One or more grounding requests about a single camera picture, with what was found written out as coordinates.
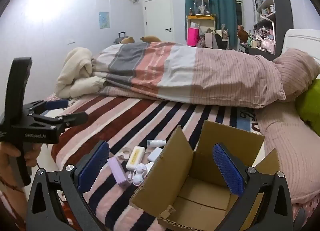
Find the white headboard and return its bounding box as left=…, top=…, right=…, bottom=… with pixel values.
left=282, top=29, right=320, bottom=61

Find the teal curtain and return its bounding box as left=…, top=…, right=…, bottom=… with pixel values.
left=185, top=0, right=237, bottom=51

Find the white shelf yellow top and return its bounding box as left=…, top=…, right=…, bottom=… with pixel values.
left=186, top=15, right=217, bottom=46

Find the green pillow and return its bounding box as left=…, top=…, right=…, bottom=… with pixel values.
left=295, top=78, right=320, bottom=130

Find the white charger adapter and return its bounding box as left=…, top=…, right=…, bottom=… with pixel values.
left=147, top=147, right=163, bottom=162

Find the mauve paper bag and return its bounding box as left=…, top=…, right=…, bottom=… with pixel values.
left=204, top=32, right=217, bottom=48

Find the glass display case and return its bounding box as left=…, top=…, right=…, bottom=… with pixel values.
left=192, top=0, right=210, bottom=16

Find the pink corduroy pillow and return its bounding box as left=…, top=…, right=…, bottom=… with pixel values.
left=256, top=101, right=320, bottom=204
left=272, top=48, right=320, bottom=102

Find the dark suitcase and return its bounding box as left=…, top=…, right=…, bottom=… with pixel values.
left=112, top=32, right=127, bottom=45

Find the clear tape roll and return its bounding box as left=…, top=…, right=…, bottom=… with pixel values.
left=117, top=147, right=133, bottom=162

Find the person's left hand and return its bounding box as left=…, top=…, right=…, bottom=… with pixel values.
left=0, top=143, right=42, bottom=175

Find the brown cardboard box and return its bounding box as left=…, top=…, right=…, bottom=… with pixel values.
left=129, top=120, right=280, bottom=231

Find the cream fluffy blanket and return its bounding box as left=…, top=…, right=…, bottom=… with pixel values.
left=55, top=47, right=107, bottom=98

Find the white round device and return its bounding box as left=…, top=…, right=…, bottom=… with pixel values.
left=132, top=173, right=145, bottom=186

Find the blue wall poster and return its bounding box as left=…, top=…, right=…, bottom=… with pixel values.
left=99, top=12, right=110, bottom=29

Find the pink grey striped duvet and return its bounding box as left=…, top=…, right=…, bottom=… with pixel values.
left=91, top=42, right=287, bottom=109

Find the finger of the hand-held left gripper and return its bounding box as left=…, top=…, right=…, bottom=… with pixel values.
left=24, top=99, right=69, bottom=115
left=31, top=112, right=88, bottom=131

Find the person's left forearm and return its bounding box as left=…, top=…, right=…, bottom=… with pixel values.
left=0, top=171, right=29, bottom=231

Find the pink storage box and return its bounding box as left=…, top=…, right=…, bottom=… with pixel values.
left=188, top=28, right=200, bottom=47

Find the white earphone case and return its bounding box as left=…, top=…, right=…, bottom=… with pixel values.
left=135, top=163, right=148, bottom=175

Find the white door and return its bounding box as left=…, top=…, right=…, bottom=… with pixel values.
left=144, top=0, right=174, bottom=43

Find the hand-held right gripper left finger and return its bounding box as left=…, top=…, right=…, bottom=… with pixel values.
left=26, top=140, right=110, bottom=231

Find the purple power bank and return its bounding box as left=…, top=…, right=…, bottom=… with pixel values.
left=107, top=156, right=132, bottom=187

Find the cream power bank yellow label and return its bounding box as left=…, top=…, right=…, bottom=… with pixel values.
left=126, top=146, right=146, bottom=171

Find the dark tall bookshelf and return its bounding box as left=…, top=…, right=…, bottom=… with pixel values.
left=251, top=0, right=294, bottom=56

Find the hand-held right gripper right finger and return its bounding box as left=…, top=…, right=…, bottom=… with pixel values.
left=212, top=143, right=294, bottom=231

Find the small white bottle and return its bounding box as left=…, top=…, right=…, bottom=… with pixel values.
left=146, top=139, right=167, bottom=147

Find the brown bag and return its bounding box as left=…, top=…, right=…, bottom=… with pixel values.
left=237, top=29, right=249, bottom=43

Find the striped fleece blanket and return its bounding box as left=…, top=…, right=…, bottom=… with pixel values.
left=44, top=93, right=265, bottom=231

